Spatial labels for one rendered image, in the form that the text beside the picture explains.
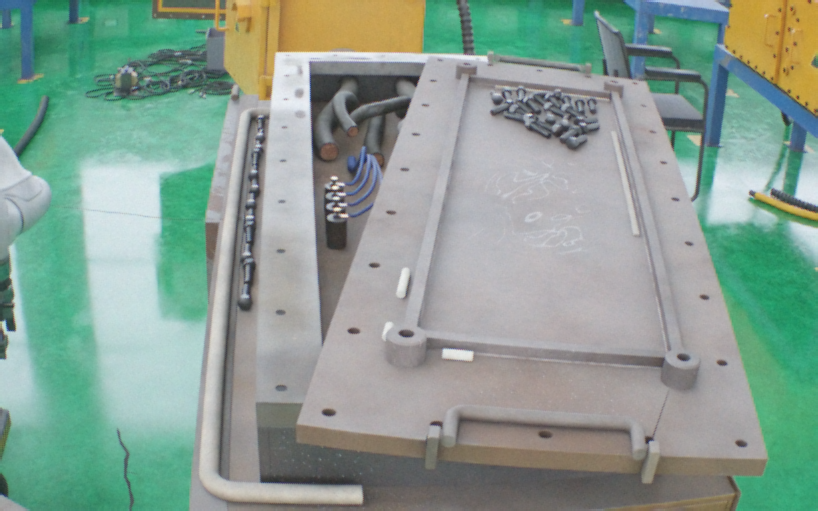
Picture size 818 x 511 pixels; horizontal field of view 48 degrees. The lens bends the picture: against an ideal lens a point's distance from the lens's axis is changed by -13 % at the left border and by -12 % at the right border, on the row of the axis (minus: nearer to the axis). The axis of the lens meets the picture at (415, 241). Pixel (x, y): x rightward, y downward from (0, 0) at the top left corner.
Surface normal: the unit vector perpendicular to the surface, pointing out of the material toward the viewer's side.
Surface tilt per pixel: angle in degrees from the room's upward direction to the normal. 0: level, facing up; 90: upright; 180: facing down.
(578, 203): 0
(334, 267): 0
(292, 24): 90
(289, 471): 90
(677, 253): 0
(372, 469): 90
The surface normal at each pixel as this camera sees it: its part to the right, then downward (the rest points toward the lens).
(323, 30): 0.14, 0.43
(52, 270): 0.06, -0.90
